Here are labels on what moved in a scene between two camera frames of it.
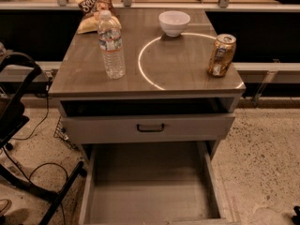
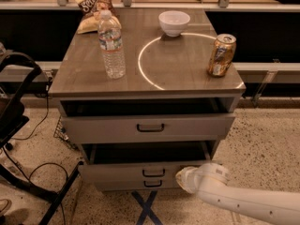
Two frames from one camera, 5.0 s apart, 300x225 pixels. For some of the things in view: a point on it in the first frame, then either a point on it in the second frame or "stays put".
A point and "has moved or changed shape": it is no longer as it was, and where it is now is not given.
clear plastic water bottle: [109, 34] stays put
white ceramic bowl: [174, 22] stays put
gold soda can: [222, 54] stays put
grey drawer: [153, 183] has moved or changed shape
